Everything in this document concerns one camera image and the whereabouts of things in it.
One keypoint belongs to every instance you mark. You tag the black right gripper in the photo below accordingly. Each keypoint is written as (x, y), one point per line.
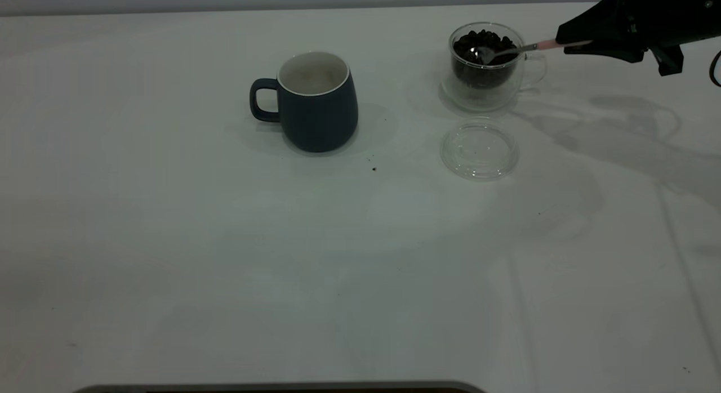
(676, 16)

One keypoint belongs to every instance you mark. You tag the dark grey ceramic mug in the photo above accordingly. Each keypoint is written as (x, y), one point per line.
(318, 117)

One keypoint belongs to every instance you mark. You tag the dark coffee beans pile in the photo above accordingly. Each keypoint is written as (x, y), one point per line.
(479, 72)

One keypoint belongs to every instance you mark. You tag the clear glass saucer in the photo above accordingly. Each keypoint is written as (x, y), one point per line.
(479, 156)

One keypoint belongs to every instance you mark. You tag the clear double-wall glass cup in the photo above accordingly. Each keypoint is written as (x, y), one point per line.
(484, 97)

